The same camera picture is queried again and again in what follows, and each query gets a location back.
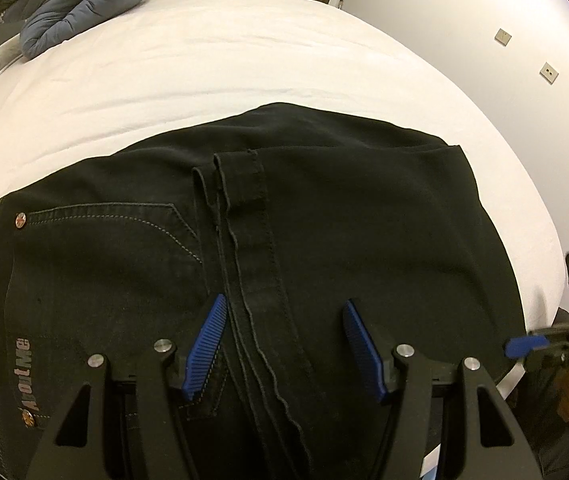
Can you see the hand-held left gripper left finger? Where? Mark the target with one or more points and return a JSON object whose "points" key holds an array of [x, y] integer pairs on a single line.
{"points": [[204, 350]]}

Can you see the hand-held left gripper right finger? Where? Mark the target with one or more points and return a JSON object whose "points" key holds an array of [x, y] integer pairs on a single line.
{"points": [[364, 350]]}

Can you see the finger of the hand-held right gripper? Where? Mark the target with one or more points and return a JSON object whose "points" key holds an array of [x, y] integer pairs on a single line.
{"points": [[524, 345]]}

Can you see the black denim pants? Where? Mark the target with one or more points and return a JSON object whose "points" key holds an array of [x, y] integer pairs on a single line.
{"points": [[114, 260]]}

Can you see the bed with white sheet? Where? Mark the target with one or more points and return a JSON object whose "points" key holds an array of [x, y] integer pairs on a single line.
{"points": [[264, 50]]}

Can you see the blue rolled duvet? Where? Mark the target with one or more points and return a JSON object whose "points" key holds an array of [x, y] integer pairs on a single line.
{"points": [[79, 5]]}

